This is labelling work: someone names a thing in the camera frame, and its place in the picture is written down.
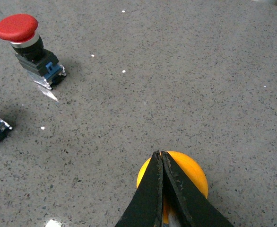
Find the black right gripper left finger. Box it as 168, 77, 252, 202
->
116, 151, 164, 227

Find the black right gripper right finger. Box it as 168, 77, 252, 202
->
161, 151, 233, 227

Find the yellow mushroom push button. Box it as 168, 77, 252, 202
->
136, 150, 209, 225

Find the red mushroom push button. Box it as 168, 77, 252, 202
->
0, 14, 66, 90

